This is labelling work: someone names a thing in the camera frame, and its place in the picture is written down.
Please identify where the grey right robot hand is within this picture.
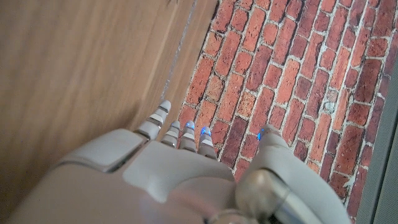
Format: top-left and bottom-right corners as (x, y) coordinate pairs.
(6, 100), (352, 224)

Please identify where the printed red brick backdrop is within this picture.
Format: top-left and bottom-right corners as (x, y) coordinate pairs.
(178, 0), (398, 220)

